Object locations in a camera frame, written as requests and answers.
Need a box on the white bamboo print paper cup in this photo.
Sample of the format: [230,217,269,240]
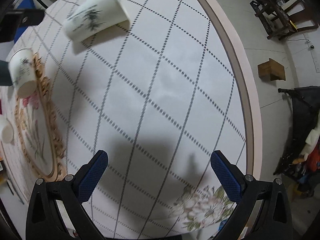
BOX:
[62,0,129,42]

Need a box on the dark green cup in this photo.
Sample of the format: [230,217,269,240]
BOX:
[0,60,12,86]

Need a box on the plain white paper cup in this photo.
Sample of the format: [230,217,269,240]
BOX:
[0,115,14,144]

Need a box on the black folding cart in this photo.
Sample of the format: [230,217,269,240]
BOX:
[274,86,319,198]

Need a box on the small wooden stool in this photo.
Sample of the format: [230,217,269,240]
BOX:
[258,58,286,81]

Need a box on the floral grid tablecloth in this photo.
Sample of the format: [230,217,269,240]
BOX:
[1,0,262,239]

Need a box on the dark wooden chair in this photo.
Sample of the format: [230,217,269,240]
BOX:
[250,0,319,41]

